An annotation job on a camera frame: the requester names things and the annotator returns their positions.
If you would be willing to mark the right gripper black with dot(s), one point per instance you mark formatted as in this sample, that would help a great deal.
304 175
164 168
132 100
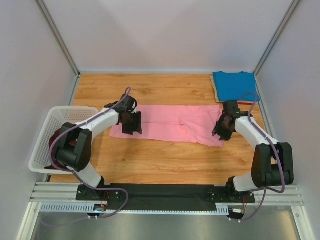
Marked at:
225 125

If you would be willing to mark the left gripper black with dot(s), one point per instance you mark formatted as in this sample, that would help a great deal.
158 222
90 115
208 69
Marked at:
129 120

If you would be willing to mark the pink t shirt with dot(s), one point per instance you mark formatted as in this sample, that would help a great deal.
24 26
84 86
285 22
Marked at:
176 123

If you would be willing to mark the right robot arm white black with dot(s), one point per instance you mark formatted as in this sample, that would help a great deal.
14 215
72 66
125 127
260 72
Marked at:
272 165

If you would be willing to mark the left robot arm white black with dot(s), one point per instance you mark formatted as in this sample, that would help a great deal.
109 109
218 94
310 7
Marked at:
71 150

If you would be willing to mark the blue folded t shirt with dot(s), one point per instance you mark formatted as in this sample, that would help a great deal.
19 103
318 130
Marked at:
240 86

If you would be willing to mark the white plastic laundry basket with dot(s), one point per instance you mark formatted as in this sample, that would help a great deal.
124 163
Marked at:
55 118

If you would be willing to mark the aluminium front rail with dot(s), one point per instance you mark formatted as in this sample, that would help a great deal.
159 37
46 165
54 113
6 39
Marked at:
55 197

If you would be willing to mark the left aluminium frame post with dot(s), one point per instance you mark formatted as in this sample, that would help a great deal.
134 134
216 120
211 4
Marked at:
57 35

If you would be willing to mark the aluminium frame post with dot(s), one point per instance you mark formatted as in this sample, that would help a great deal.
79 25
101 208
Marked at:
57 35
277 34

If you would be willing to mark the right aluminium frame post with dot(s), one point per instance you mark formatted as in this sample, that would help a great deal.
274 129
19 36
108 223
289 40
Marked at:
277 34

